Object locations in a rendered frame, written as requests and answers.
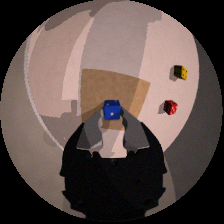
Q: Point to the brown square mat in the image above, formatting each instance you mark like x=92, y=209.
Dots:
x=100, y=85

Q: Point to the red die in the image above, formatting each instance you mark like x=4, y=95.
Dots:
x=170, y=107

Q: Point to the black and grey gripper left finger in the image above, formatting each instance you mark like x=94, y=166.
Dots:
x=86, y=139

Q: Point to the yellow die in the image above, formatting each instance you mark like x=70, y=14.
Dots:
x=180, y=72

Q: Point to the blue die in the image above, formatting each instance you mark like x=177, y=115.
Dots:
x=112, y=109

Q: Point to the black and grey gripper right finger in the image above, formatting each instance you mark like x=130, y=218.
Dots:
x=138, y=138

